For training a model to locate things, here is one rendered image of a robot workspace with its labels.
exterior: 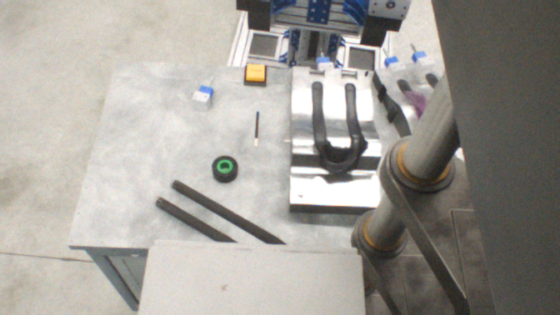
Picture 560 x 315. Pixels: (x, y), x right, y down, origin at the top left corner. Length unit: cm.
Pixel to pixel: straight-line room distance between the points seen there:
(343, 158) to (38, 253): 151
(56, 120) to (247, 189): 154
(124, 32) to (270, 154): 178
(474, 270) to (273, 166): 97
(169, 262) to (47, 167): 201
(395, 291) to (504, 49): 62
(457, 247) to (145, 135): 117
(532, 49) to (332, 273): 46
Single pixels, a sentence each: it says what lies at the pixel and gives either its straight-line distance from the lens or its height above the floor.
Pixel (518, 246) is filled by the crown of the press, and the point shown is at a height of 186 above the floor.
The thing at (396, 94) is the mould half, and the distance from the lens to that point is 170.
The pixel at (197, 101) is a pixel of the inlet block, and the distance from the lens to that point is 164.
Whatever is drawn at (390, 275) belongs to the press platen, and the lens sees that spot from 92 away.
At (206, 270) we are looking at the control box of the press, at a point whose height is 147.
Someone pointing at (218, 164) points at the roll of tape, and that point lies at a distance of 151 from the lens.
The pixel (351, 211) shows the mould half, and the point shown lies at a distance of 147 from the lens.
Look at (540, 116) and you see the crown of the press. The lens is 31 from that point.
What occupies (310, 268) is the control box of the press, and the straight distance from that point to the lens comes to 70.
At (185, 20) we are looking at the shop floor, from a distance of 317.
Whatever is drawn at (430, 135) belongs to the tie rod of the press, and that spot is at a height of 164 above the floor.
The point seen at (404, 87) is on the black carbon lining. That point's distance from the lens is 175.
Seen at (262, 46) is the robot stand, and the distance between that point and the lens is 270.
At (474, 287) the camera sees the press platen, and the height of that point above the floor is 154.
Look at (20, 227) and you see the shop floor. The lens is 255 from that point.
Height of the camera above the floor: 212
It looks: 58 degrees down
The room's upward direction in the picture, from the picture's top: 5 degrees clockwise
